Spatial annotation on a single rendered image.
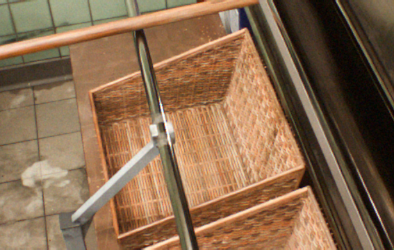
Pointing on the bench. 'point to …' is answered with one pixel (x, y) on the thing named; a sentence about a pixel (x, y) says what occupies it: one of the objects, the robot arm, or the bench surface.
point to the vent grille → (233, 21)
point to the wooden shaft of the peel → (108, 29)
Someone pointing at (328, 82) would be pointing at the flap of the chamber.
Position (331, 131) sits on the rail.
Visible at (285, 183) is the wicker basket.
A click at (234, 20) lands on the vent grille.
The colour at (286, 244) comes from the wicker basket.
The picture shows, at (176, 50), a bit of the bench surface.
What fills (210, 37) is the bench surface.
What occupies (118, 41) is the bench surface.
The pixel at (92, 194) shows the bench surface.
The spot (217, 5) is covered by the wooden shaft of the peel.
